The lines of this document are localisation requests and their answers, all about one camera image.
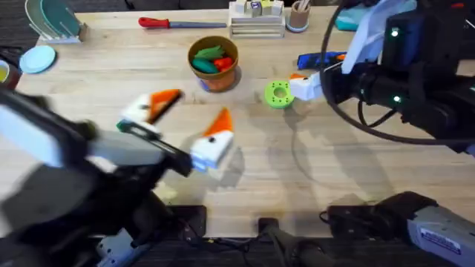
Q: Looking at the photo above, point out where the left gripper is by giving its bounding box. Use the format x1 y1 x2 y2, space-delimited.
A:
87 88 235 179

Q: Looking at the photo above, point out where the blue electric screwdriver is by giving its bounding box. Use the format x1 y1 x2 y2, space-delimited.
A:
296 51 348 71

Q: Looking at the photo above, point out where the green disc with holes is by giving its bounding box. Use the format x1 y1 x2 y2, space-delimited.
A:
263 80 296 111

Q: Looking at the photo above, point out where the brown cup with sticks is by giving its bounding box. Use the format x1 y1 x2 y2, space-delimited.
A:
285 0 312 34

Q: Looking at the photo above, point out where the brown tub with toys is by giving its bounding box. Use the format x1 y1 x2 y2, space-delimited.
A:
187 35 240 93

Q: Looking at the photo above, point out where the right wrist upright plate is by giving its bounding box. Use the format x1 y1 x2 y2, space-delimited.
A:
341 0 417 75

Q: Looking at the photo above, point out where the wrist upright plate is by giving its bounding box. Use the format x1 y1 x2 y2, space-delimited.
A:
341 0 417 75
0 102 65 168

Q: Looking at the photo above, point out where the teal object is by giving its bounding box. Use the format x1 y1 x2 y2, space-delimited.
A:
335 7 373 33

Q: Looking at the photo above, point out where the left wrist upright plate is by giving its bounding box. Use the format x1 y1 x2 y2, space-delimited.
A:
0 102 65 168

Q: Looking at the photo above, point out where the light blue round plate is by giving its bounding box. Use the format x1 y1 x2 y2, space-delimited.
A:
19 44 57 75

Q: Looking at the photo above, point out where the peg rack with plates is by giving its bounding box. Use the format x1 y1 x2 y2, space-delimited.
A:
24 0 88 45

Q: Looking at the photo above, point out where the dark cup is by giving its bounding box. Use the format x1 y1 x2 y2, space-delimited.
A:
0 59 22 90

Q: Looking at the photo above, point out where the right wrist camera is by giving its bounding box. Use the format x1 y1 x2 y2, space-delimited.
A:
381 10 426 72

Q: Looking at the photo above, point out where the red-handled tool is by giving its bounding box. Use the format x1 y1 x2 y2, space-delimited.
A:
137 16 228 30

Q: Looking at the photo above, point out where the black rail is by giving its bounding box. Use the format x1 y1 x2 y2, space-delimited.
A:
92 205 413 267

